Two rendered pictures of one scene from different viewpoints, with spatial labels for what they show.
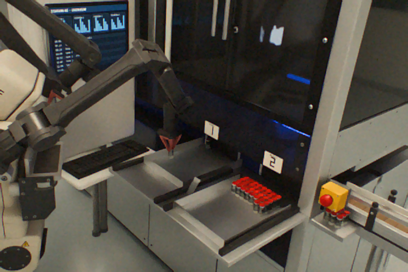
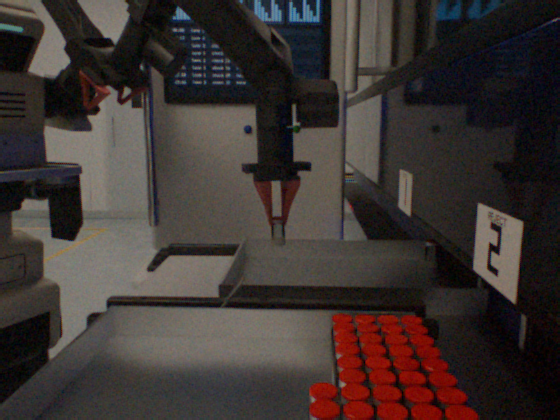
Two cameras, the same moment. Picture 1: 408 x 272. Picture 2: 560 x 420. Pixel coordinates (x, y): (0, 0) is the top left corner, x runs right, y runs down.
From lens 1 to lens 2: 1.28 m
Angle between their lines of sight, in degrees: 47
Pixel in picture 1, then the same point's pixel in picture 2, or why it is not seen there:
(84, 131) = (224, 207)
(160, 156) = (290, 256)
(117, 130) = (299, 225)
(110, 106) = not seen: hidden behind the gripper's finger
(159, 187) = (185, 292)
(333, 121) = not seen: outside the picture
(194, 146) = (399, 259)
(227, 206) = (253, 385)
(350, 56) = not seen: outside the picture
